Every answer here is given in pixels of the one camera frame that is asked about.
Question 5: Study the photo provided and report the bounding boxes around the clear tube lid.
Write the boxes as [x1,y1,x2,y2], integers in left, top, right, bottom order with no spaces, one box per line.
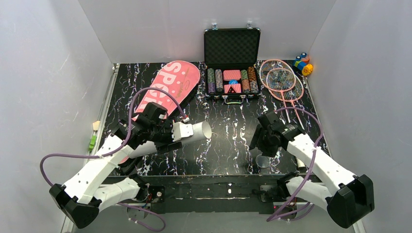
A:
[256,154,271,168]

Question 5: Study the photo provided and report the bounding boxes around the white shuttlecock tube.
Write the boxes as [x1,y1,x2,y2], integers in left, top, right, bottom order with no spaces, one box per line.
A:
[128,121,212,158]

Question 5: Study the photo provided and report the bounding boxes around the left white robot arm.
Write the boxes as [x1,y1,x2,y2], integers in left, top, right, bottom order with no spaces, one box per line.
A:
[49,102,182,229]

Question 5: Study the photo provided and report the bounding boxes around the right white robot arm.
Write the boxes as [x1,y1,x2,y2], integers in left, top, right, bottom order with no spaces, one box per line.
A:
[249,112,375,229]

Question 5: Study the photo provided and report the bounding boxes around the lower pink badminton racket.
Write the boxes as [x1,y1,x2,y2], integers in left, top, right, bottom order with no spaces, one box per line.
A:
[266,67,307,169]

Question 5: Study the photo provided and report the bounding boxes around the pink racket bag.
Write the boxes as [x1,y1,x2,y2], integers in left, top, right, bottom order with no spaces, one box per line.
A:
[117,60,201,165]

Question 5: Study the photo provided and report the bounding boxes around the colourful toy blocks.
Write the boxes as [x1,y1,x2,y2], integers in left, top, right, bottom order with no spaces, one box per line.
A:
[292,52,313,76]

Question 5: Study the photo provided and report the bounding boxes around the black poker chip case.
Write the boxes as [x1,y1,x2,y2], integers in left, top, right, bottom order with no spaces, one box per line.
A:
[204,27,261,104]

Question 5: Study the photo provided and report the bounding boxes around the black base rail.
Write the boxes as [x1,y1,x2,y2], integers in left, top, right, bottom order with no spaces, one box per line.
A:
[121,174,285,214]

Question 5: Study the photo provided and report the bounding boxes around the green clip on rail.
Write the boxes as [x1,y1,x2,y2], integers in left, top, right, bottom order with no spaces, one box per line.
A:
[88,135,97,151]

